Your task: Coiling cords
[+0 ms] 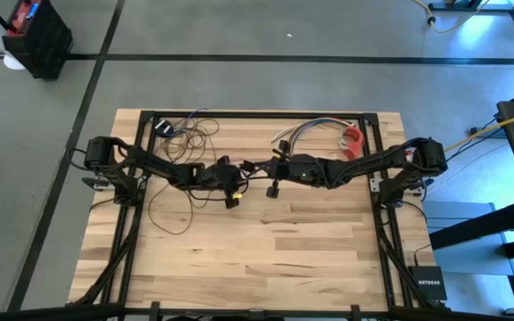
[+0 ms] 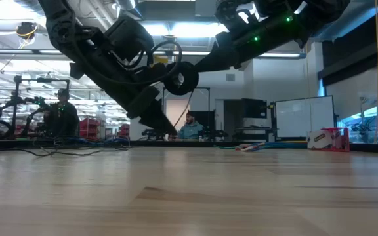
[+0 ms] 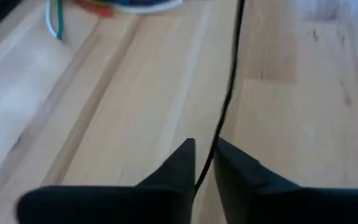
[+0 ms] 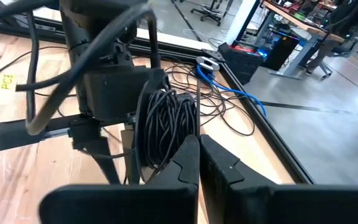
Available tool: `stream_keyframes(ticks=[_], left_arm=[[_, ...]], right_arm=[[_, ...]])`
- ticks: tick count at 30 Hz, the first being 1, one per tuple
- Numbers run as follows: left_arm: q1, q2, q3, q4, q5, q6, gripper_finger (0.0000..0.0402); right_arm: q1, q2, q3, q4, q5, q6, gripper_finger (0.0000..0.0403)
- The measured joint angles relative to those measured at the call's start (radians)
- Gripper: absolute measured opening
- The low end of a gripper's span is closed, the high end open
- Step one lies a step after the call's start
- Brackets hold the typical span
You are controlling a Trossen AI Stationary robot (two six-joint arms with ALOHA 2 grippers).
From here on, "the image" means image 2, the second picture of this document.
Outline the colourful cable bundle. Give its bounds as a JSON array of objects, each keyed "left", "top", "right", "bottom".
[{"left": 234, "top": 143, "right": 257, "bottom": 151}]

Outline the red tool cabinet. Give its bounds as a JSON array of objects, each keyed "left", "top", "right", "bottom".
[
  {"left": 79, "top": 117, "right": 102, "bottom": 142},
  {"left": 118, "top": 123, "right": 131, "bottom": 138}
]

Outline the red tape dispenser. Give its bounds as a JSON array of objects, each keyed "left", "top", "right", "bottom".
[{"left": 320, "top": 127, "right": 351, "bottom": 153}]

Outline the long ceiling light bar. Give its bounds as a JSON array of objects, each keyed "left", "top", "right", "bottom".
[{"left": 0, "top": 48, "right": 308, "bottom": 60}]

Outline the bundle of coloured tubes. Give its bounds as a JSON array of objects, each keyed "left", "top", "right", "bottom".
[{"left": 247, "top": 139, "right": 308, "bottom": 148}]

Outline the black robot station frame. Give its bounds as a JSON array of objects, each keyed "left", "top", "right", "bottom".
[
  {"left": 11, "top": 75, "right": 72, "bottom": 140},
  {"left": 161, "top": 85, "right": 211, "bottom": 142}
]

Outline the long thin black cord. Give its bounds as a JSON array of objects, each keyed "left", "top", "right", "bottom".
[{"left": 0, "top": 90, "right": 195, "bottom": 157}]

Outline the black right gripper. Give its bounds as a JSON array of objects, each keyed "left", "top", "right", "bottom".
[{"left": 194, "top": 0, "right": 308, "bottom": 73}]

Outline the yellow hanging cable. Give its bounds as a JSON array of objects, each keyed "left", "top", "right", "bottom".
[{"left": 373, "top": 0, "right": 378, "bottom": 144}]

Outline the person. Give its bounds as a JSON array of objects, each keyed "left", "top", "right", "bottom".
[
  {"left": 177, "top": 111, "right": 205, "bottom": 140},
  {"left": 43, "top": 88, "right": 80, "bottom": 138}
]

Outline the black round cord spool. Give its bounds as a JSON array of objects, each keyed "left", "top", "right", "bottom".
[{"left": 163, "top": 61, "right": 200, "bottom": 96}]

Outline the black monitor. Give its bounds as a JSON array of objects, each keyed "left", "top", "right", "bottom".
[{"left": 241, "top": 98, "right": 268, "bottom": 119}]

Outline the black ceiling cord reel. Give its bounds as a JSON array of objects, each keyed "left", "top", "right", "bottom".
[{"left": 15, "top": 21, "right": 39, "bottom": 47}]

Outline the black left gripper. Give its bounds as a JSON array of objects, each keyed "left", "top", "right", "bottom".
[{"left": 69, "top": 14, "right": 179, "bottom": 136}]

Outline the whiteboard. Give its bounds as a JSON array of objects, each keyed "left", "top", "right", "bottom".
[{"left": 275, "top": 95, "right": 336, "bottom": 139}]

